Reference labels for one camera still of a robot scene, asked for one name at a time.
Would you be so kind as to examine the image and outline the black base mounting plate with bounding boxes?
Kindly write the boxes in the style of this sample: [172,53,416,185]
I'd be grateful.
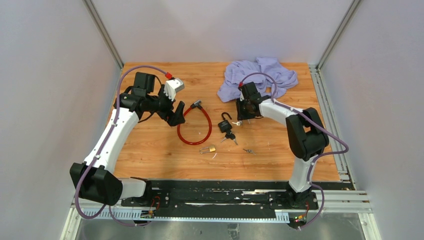
[120,180,324,220]

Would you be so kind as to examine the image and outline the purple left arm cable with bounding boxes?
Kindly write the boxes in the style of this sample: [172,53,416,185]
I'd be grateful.
[74,64,170,228]

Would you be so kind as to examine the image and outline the aluminium frame post left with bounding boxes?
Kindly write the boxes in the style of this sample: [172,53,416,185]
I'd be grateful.
[82,0,124,69]

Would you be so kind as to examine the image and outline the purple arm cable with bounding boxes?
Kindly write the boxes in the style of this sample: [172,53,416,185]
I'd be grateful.
[74,64,170,228]
[237,72,350,230]

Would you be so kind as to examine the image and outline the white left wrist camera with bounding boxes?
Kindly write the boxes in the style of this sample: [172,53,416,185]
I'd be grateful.
[163,78,185,102]

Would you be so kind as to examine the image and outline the slotted white cable duct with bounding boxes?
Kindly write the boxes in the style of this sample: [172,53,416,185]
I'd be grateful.
[81,207,291,223]

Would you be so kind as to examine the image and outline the aluminium frame post right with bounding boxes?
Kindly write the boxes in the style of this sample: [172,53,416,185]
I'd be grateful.
[315,0,363,72]

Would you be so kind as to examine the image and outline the small brass padlock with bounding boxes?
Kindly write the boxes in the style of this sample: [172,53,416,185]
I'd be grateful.
[199,145,216,154]

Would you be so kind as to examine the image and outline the black padlock body with shackle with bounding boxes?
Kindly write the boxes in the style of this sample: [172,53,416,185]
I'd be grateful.
[218,112,232,134]

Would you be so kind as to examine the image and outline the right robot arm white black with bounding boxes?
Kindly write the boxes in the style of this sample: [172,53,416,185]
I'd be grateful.
[236,82,329,209]

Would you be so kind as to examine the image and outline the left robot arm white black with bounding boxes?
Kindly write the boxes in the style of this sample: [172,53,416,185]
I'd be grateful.
[70,72,185,207]

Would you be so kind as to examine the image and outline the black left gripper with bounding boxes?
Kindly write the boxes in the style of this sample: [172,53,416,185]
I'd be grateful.
[146,85,186,126]

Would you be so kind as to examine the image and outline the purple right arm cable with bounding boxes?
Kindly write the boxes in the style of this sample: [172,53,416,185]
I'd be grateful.
[237,72,350,230]

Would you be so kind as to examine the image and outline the aluminium frame post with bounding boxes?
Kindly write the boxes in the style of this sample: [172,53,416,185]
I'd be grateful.
[315,0,363,72]
[82,0,124,69]

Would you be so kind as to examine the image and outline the crumpled lavender cloth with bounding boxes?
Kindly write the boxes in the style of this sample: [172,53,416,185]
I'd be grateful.
[217,57,299,103]

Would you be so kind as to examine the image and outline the red cable lock black body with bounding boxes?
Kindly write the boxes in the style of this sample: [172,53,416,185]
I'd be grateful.
[176,100,213,146]

